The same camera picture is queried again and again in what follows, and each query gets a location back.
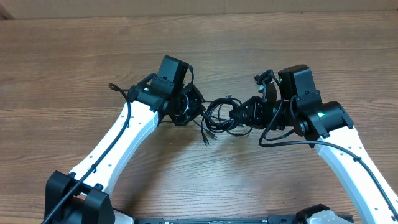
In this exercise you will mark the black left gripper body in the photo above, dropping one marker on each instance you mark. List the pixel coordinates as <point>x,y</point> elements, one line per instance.
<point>186,105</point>

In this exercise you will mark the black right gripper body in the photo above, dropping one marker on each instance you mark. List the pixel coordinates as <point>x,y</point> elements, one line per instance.
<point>261,112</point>

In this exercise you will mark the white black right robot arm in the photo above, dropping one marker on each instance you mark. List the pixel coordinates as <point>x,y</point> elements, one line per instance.
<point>291,112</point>

